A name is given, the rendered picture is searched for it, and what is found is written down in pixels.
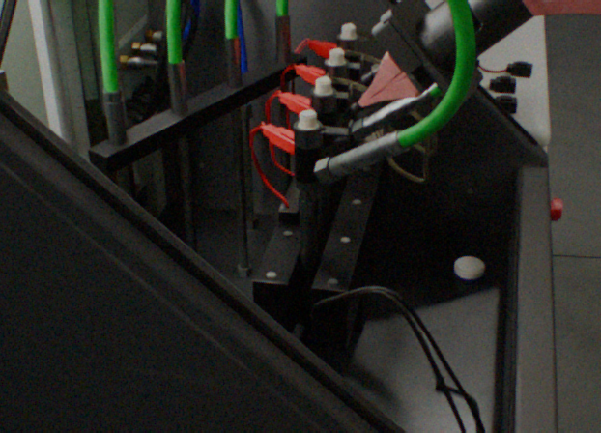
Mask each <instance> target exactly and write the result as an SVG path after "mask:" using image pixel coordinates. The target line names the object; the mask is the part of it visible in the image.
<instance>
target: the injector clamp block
mask: <svg viewBox="0 0 601 433"><path fill-rule="evenodd" d="M387 184H388V161H387V160H386V159H385V160H382V161H379V162H377V163H374V164H371V165H368V166H366V167H363V168H361V169H360V170H358V171H356V172H353V173H350V175H349V177H348V180H347V183H346V186H345V188H344V191H343V195H342V198H341V201H340V204H339V207H338V210H337V213H336V217H335V220H334V223H333V226H332V228H331V229H330V231H329V237H328V240H327V243H326V246H325V249H324V252H323V256H322V259H321V260H318V271H317V274H316V277H315V280H314V283H313V286H311V303H307V302H305V301H303V300H302V299H301V218H300V219H299V222H298V223H297V224H295V223H284V222H279V220H278V223H277V224H276V226H275V229H274V231H273V233H272V236H271V238H270V240H269V243H268V245H267V247H266V250H265V252H264V255H263V258H262V260H261V262H260V265H259V267H258V269H257V272H256V275H255V276H254V279H252V281H251V282H252V284H253V301H254V302H255V303H256V304H257V305H258V306H259V307H261V308H262V309H263V310H264V311H265V312H266V313H268V314H269V316H270V317H271V318H272V319H274V320H275V321H276V322H277V323H278V324H279V325H281V326H282V327H283V328H284V329H285V330H286V331H288V332H289V333H290V334H293V332H294V329H295V326H296V324H302V325H309V326H311V347H313V348H320V349H328V350H335V351H343V352H346V351H347V348H348V344H349V340H350V335H351V331H358V332H362V329H363V325H364V321H365V317H366V312H367V308H368V304H369V300H370V296H371V294H366V296H361V297H358V298H355V299H352V300H349V301H346V302H344V303H338V304H335V305H332V306H331V308H330V309H328V310H324V308H325V306H326V305H327V303H325V304H323V305H321V306H320V307H319V308H317V309H314V308H313V306H314V305H315V304H316V303H318V302H319V301H321V300H324V299H327V298H332V297H336V296H339V295H340V294H342V293H344V292H347V291H350V290H354V289H358V288H361V287H366V286H374V279H375V253H376V237H377V232H378V228H379V224H380V221H381V217H382V212H383V208H384V205H385V201H386V193H387Z"/></svg>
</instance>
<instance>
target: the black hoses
mask: <svg viewBox="0 0 601 433"><path fill-rule="evenodd" d="M190 1H191V0H182V3H181V18H180V36H181V42H182V38H183V37H184V32H185V29H186V21H187V16H188V15H189V17H190V28H189V32H188V36H187V39H186V43H185V46H183V48H182V51H181V52H182V59H183V60H184V63H185V60H186V58H187V56H188V53H189V50H190V48H191V45H192V43H193V40H194V38H195V34H196V30H197V15H196V13H195V10H194V9H193V6H192V4H191V2H190ZM183 3H184V4H183ZM168 61H169V52H168V39H167V0H165V16H164V26H163V35H162V42H161V48H160V49H159V54H158V60H157V62H156V61H152V60H147V61H144V63H143V66H144V68H154V69H156V74H155V79H151V77H150V76H147V77H146V80H145V84H139V87H138V92H137V91H133V93H132V101H131V99H127V100H126V107H127V114H128V118H130V119H131V120H132V121H133V122H134V123H135V124H137V125H138V124H140V123H142V122H145V121H147V120H149V119H151V117H152V116H153V115H154V114H155V113H156V111H157V110H158V109H159V108H160V105H161V104H162V102H163V100H164V98H167V97H168V96H169V95H170V86H169V80H168V79H169V76H168V65H167V62H168ZM145 85H146V87H145ZM151 86H153V88H152V89H151V88H150V87H151ZM144 94H149V95H151V96H150V99H148V98H147V97H146V96H144ZM190 99H193V95H192V92H191V90H190V89H189V88H188V87H186V100H190ZM137 101H143V102H144V103H145V104H146V106H147V110H145V109H144V108H142V107H141V106H140V105H139V103H137ZM132 109H134V110H135V111H136V112H138V113H139V114H140V115H141V116H143V117H142V118H141V119H140V118H138V117H137V116H136V115H135V114H133V113H132V112H130V111H131V110H132Z"/></svg>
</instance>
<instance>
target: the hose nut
mask: <svg viewBox="0 0 601 433"><path fill-rule="evenodd" d="M330 159H333V158H326V159H322V160H320V161H318V162H317V164H316V167H315V170H314V172H315V175H316V177H317V179H318V180H319V182H320V183H321V184H330V183H333V182H336V181H338V180H341V177H340V178H336V177H334V176H333V175H332V173H330V172H329V160H330Z"/></svg>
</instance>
